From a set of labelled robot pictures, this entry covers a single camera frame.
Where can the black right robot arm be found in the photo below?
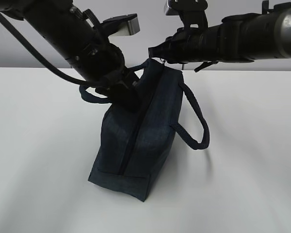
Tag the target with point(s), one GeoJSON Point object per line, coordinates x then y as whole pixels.
{"type": "Point", "coordinates": [238, 39]}

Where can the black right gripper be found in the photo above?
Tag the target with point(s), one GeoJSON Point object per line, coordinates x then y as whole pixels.
{"type": "Point", "coordinates": [189, 46]}

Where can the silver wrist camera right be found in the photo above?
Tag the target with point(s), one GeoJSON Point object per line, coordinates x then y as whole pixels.
{"type": "Point", "coordinates": [175, 7]}

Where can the dark navy lunch bag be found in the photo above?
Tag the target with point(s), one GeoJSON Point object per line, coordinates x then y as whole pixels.
{"type": "Point", "coordinates": [134, 146]}

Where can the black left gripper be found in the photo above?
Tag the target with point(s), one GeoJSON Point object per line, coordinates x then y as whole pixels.
{"type": "Point", "coordinates": [101, 64]}

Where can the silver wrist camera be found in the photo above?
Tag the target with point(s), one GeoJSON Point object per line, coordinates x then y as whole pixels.
{"type": "Point", "coordinates": [125, 25]}
{"type": "Point", "coordinates": [175, 7]}

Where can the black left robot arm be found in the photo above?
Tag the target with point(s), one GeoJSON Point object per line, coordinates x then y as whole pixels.
{"type": "Point", "coordinates": [57, 21]}

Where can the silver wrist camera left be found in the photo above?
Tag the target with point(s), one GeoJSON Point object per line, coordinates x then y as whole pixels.
{"type": "Point", "coordinates": [125, 25]}

